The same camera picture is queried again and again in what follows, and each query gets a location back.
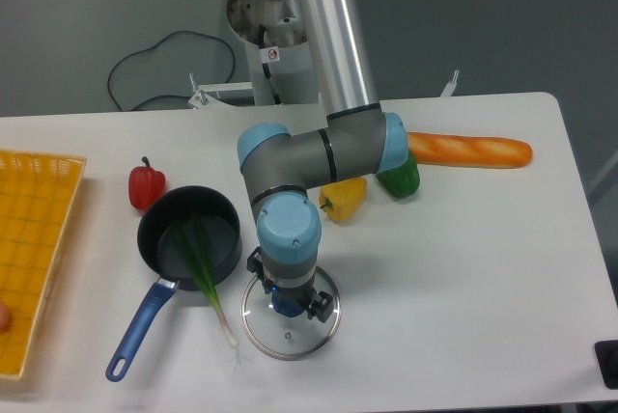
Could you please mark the black pot blue handle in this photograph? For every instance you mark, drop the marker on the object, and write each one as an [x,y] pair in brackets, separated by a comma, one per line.
[190,237]

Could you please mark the green onion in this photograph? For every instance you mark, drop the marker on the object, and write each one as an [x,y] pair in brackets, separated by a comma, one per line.
[197,258]

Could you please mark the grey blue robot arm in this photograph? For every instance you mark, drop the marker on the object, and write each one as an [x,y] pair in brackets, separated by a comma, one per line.
[359,139]

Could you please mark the orange baguette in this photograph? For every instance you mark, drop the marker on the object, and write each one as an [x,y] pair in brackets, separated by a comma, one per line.
[468,151]

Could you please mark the yellow wicker basket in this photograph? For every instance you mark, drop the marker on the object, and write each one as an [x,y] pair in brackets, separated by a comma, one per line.
[37,195]

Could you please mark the yellow bell pepper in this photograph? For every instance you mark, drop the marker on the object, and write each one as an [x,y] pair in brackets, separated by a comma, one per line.
[341,200]

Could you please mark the green bell pepper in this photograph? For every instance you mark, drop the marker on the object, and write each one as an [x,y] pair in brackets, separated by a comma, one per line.
[403,181]

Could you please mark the red bell pepper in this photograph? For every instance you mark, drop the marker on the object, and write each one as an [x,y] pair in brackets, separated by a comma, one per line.
[145,185]

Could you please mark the glass pot lid blue knob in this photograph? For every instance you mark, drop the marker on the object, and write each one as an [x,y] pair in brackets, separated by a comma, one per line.
[289,338]

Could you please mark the black device at table edge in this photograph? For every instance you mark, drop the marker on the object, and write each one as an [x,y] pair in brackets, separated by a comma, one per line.
[607,357]

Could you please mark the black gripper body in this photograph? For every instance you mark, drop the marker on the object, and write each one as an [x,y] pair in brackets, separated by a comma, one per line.
[289,293]

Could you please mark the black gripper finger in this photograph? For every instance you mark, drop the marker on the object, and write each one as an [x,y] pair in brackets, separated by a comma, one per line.
[255,265]
[319,305]

